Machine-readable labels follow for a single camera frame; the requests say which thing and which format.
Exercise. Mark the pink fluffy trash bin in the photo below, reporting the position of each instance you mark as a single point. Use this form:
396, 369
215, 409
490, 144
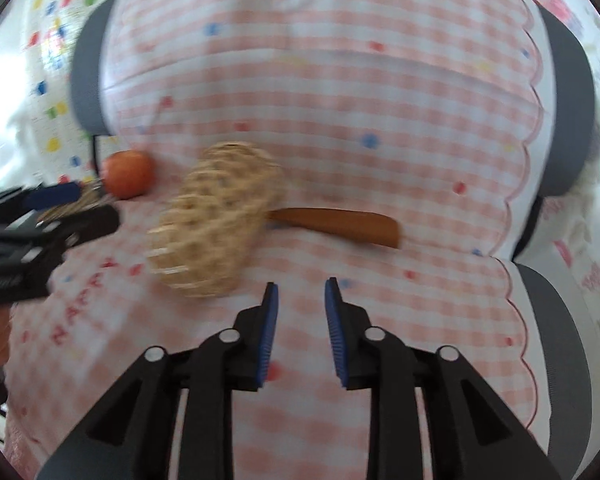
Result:
23, 453

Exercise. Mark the orange brown leather strip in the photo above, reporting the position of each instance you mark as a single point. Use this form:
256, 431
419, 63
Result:
356, 226

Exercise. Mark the grey office chair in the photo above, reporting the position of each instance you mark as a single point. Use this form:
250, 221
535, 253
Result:
569, 382

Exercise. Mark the woven straw scrubber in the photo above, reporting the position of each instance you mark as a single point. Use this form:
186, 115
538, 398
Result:
203, 239

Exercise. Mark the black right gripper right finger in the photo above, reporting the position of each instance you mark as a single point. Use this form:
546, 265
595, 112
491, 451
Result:
430, 412

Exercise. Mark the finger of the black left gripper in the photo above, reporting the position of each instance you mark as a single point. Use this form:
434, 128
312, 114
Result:
17, 202
65, 232

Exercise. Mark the pink checkered chair cover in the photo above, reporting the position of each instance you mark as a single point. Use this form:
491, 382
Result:
436, 113

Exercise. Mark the polka dot wall cloth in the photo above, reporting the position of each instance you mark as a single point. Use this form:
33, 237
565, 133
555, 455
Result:
40, 142

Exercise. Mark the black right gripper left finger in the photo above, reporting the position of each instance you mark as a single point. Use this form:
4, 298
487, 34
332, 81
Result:
171, 413

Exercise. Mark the floral wall cloth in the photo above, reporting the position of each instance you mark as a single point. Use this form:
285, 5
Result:
595, 209

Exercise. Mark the orange fruit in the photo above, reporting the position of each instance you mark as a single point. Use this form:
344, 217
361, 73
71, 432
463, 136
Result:
128, 174

